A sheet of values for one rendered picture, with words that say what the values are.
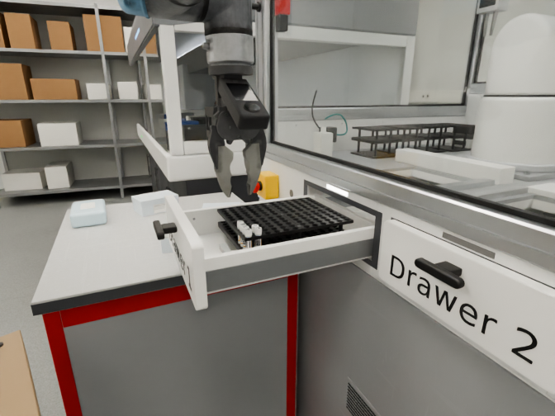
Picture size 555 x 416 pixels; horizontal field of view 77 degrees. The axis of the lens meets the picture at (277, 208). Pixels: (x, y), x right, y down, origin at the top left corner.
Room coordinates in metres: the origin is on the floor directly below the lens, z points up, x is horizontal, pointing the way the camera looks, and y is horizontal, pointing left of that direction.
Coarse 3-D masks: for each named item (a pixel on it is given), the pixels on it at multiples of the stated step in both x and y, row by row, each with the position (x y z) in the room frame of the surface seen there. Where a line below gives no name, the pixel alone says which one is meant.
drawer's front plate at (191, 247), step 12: (168, 204) 0.65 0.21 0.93; (168, 216) 0.67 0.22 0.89; (180, 216) 0.57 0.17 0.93; (180, 228) 0.53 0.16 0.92; (192, 228) 0.52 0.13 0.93; (180, 240) 0.55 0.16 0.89; (192, 240) 0.47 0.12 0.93; (180, 252) 0.56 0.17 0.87; (192, 252) 0.45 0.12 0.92; (180, 264) 0.57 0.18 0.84; (192, 264) 0.45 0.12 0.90; (204, 264) 0.46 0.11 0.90; (192, 276) 0.46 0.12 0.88; (204, 276) 0.46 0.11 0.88; (192, 288) 0.47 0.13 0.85; (204, 288) 0.46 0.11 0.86; (192, 300) 0.48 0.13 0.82; (204, 300) 0.46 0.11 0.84
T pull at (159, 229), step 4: (156, 220) 0.60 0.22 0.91; (156, 224) 0.58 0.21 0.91; (160, 224) 0.58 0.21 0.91; (164, 224) 0.58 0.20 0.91; (168, 224) 0.58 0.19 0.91; (172, 224) 0.58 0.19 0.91; (156, 228) 0.56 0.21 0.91; (160, 228) 0.56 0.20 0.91; (164, 228) 0.56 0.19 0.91; (168, 228) 0.56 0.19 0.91; (172, 228) 0.57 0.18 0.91; (176, 228) 0.57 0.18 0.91; (156, 232) 0.55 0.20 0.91; (160, 232) 0.54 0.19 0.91; (164, 232) 0.56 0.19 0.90; (168, 232) 0.56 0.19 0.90; (172, 232) 0.57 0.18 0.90; (176, 232) 0.57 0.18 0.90; (160, 236) 0.54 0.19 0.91; (164, 236) 0.54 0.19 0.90
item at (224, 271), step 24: (192, 216) 0.71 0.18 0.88; (216, 216) 0.73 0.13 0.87; (360, 216) 0.67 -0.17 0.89; (216, 240) 0.68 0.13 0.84; (312, 240) 0.55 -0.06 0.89; (336, 240) 0.57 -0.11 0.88; (360, 240) 0.60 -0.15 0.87; (216, 264) 0.48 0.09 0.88; (240, 264) 0.50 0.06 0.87; (264, 264) 0.51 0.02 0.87; (288, 264) 0.53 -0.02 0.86; (312, 264) 0.55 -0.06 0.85; (336, 264) 0.58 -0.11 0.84; (216, 288) 0.48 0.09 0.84
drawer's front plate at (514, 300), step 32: (384, 224) 0.56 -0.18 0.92; (384, 256) 0.55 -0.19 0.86; (416, 256) 0.49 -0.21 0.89; (448, 256) 0.44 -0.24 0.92; (416, 288) 0.48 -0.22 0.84; (448, 288) 0.43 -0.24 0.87; (480, 288) 0.39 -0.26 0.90; (512, 288) 0.36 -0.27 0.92; (544, 288) 0.34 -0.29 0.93; (448, 320) 0.42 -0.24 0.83; (480, 320) 0.38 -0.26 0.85; (512, 320) 0.35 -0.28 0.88; (544, 320) 0.32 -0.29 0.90; (512, 352) 0.34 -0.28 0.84; (544, 352) 0.31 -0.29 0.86; (544, 384) 0.31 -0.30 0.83
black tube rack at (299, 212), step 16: (240, 208) 0.71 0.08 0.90; (256, 208) 0.71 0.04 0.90; (272, 208) 0.71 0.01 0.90; (288, 208) 0.71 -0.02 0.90; (304, 208) 0.71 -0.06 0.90; (320, 208) 0.71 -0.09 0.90; (224, 224) 0.69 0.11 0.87; (256, 224) 0.61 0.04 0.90; (272, 224) 0.61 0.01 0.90; (288, 224) 0.62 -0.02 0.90; (304, 224) 0.62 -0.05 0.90; (320, 224) 0.62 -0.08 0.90; (336, 224) 0.62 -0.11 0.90; (272, 240) 0.61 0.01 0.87; (288, 240) 0.60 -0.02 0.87
